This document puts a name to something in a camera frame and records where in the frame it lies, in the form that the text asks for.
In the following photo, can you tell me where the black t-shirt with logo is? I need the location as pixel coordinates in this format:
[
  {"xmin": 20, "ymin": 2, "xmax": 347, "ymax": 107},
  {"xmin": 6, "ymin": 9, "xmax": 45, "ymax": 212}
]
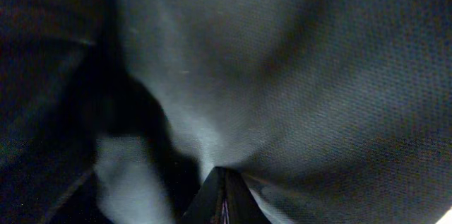
[{"xmin": 1, "ymin": 0, "xmax": 451, "ymax": 223}]

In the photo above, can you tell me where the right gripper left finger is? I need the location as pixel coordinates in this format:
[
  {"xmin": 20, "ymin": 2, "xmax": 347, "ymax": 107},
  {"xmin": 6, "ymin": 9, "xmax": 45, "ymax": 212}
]
[{"xmin": 179, "ymin": 167, "xmax": 225, "ymax": 224}]

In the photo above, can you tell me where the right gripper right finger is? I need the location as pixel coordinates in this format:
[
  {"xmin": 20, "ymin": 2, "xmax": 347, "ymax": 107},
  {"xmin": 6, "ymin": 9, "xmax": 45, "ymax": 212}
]
[{"xmin": 224, "ymin": 170, "xmax": 270, "ymax": 224}]

